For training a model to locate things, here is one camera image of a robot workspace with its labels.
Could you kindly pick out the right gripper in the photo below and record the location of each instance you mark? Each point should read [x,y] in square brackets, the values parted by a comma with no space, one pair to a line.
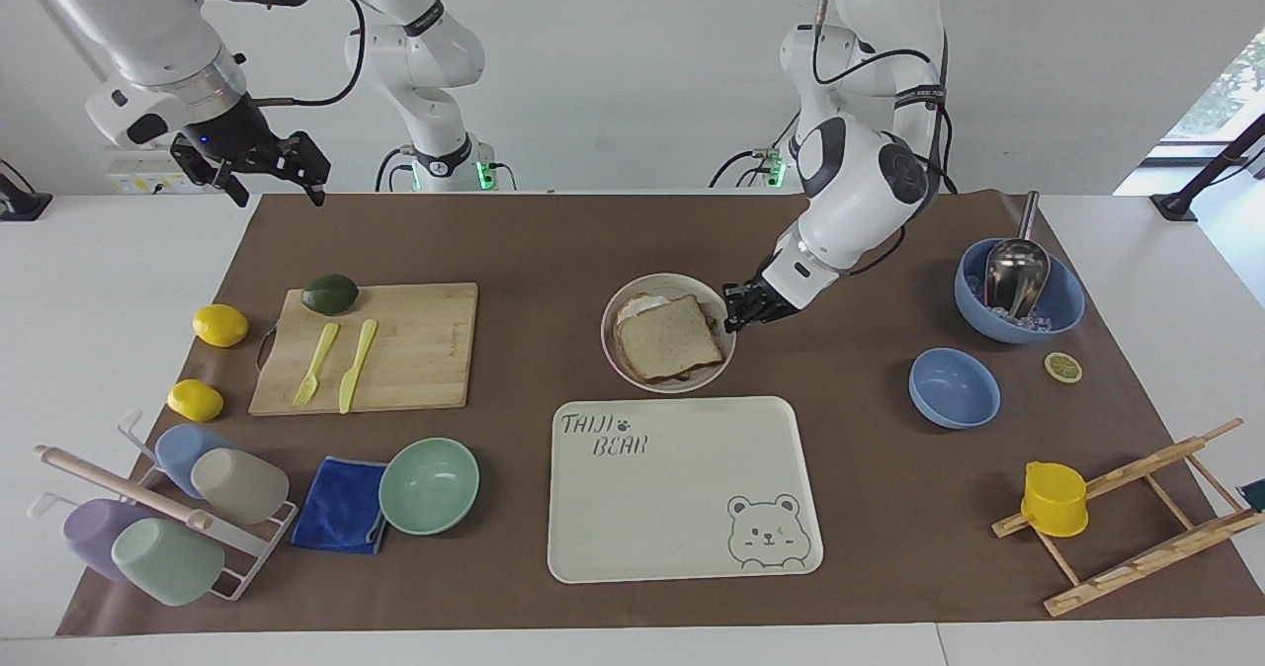
[235,127]

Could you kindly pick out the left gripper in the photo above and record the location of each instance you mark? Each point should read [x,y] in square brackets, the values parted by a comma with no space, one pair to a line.
[774,298]

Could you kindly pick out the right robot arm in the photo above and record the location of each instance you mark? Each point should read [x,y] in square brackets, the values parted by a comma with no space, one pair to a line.
[148,24]

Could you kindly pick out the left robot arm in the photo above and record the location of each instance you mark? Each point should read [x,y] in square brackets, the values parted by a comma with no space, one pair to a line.
[860,192]

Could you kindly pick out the white sandwich filling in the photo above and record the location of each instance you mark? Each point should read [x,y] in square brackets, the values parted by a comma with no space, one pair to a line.
[644,303]

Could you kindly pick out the round cream plate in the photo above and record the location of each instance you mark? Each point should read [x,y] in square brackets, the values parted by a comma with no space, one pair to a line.
[618,360]

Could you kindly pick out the brown bread slice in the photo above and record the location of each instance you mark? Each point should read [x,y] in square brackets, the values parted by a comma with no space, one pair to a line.
[672,338]

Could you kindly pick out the white power strip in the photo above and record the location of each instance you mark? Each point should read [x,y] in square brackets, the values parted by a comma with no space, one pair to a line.
[148,177]

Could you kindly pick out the dark green avocado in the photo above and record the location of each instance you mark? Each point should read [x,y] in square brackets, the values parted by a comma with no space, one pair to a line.
[331,293]

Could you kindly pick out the yellow lemon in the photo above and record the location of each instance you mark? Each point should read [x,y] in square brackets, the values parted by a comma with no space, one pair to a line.
[220,325]
[195,400]

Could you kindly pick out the yellow-green plastic fork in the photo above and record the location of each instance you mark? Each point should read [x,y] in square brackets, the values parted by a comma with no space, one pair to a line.
[318,358]

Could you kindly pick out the cream tray with bear print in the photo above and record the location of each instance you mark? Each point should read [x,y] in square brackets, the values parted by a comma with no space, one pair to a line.
[672,498]

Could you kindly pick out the yellow-green plastic knife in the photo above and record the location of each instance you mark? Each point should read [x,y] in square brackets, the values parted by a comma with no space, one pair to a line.
[358,360]

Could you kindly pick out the small blue bowl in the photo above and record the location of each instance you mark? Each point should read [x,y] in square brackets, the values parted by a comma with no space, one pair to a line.
[954,389]

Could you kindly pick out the black stand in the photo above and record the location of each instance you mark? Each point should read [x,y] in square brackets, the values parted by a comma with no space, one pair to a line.
[1211,167]
[20,202]

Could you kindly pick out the wooden cutting board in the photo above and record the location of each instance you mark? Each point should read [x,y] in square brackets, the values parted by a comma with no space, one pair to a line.
[415,350]

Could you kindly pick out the metal scoop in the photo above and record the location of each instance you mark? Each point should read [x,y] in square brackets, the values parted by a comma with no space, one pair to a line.
[1016,271]

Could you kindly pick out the clear ice cubes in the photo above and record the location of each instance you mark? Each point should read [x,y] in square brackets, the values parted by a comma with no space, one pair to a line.
[1030,323]

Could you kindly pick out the light blue plastic cup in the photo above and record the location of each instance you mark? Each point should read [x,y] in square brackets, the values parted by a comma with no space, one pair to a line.
[178,449]

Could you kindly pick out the beige plastic cup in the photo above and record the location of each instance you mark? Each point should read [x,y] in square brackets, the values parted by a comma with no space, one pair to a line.
[242,485]

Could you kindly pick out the large blue bowl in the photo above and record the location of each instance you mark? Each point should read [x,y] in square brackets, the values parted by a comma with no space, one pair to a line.
[1062,310]

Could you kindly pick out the lemon slice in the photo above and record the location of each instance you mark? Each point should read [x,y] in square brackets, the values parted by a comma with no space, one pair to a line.
[1063,368]

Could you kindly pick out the blue folded cloth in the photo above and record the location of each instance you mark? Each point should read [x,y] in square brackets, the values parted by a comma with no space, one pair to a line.
[336,508]

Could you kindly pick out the mint green bowl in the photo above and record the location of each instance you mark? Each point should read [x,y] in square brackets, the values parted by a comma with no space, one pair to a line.
[430,486]

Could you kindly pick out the yellow plastic cup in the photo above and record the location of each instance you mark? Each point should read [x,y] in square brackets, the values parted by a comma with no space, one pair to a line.
[1054,500]

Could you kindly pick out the purple plastic cup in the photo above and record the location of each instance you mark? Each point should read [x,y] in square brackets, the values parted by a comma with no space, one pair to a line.
[94,538]

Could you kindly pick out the mint green plastic cup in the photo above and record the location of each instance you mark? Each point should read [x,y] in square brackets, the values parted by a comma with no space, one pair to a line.
[168,562]

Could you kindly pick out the wooden dish rack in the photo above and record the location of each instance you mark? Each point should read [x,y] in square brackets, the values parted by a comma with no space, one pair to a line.
[1156,547]

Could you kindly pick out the dark green object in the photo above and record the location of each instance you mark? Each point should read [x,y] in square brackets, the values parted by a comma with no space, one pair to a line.
[1253,496]

